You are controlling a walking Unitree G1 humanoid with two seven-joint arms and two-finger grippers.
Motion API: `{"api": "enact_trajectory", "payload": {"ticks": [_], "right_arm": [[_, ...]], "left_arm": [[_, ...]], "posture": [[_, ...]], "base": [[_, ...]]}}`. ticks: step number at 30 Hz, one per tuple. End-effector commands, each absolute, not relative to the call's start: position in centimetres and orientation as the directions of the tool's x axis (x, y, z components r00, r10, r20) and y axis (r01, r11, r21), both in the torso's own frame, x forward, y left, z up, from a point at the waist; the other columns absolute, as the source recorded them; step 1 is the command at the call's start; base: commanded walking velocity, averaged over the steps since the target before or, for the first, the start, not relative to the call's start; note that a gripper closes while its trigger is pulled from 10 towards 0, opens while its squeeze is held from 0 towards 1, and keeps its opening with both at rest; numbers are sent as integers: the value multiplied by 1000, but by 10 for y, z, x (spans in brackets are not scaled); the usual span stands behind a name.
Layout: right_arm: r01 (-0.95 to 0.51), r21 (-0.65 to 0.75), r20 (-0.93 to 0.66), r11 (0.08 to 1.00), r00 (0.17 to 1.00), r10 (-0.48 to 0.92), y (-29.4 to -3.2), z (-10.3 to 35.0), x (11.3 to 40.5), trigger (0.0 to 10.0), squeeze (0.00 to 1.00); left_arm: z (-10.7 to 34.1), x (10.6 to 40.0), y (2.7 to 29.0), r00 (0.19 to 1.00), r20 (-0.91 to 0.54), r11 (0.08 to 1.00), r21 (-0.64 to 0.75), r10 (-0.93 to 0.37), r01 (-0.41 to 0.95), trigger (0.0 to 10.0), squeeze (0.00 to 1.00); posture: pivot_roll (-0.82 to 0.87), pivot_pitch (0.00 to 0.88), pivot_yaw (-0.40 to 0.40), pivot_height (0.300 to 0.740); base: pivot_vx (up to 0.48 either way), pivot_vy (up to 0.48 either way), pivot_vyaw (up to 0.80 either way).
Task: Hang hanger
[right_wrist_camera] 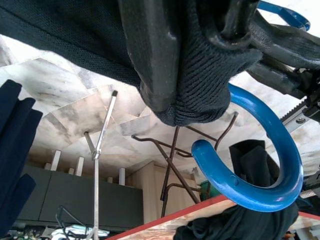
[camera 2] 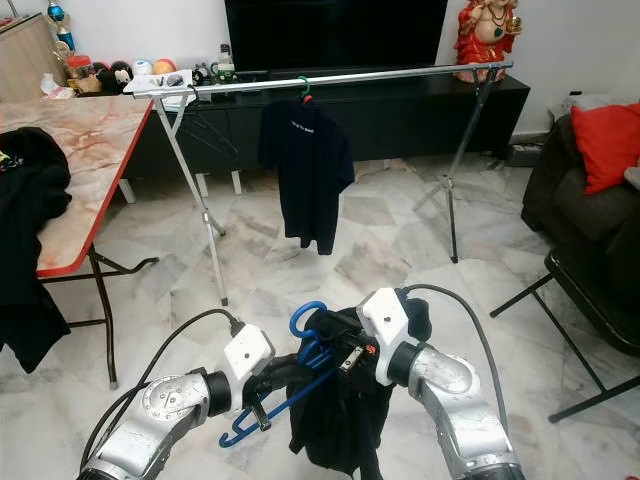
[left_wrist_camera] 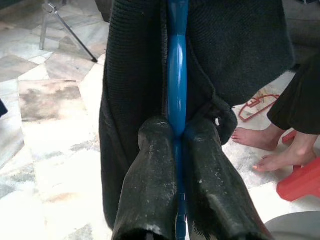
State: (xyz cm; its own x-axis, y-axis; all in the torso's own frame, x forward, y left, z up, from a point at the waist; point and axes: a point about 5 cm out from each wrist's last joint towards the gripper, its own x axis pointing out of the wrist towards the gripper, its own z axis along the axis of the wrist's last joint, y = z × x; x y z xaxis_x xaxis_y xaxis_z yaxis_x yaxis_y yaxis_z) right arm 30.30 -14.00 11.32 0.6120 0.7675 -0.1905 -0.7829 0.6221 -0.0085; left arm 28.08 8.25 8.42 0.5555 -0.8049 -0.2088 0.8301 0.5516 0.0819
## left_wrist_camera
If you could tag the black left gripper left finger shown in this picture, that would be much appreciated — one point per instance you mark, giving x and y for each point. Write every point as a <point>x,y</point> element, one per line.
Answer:
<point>150,180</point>

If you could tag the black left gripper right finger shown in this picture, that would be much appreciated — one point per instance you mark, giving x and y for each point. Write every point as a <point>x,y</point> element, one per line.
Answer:
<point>215,185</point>

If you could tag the blue plastic hanger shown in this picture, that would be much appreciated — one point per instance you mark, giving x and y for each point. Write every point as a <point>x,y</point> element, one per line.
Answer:
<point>177,75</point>

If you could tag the black polo shirt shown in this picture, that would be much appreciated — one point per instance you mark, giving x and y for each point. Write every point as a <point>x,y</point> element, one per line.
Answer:
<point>237,50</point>

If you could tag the bare person foot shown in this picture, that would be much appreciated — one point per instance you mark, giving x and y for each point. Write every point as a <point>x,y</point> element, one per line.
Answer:
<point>255,138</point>
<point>287,157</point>

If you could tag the red plastic stool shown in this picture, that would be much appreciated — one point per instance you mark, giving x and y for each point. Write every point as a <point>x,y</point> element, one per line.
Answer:
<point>302,182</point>

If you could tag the black trousered person leg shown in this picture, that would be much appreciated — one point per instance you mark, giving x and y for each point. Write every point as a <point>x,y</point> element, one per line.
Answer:
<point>297,105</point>

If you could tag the silver metal clothes rack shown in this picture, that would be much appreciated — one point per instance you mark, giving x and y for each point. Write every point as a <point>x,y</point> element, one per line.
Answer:
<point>75,37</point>

